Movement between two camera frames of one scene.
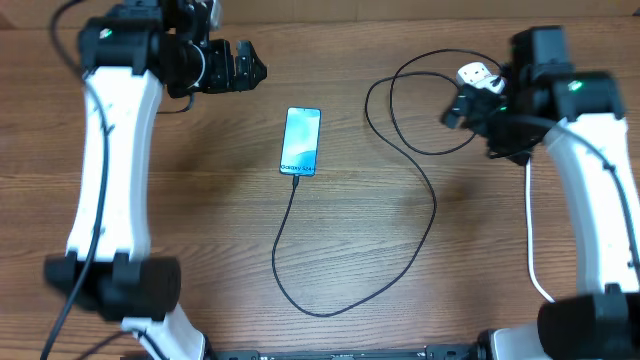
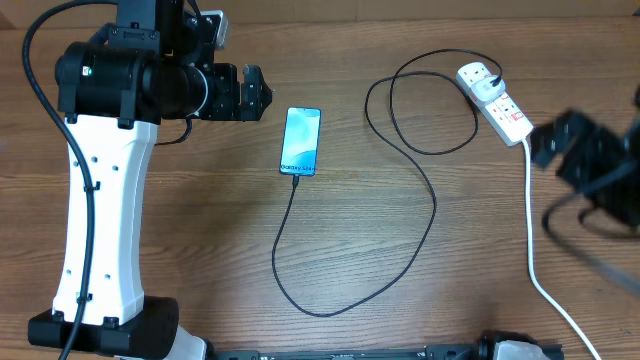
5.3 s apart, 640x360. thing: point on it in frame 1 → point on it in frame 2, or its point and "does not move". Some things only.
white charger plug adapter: (492, 82) does not move
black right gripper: (482, 106) → (586, 145)
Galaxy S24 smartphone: (300, 141) does not move
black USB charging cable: (393, 75) does not move
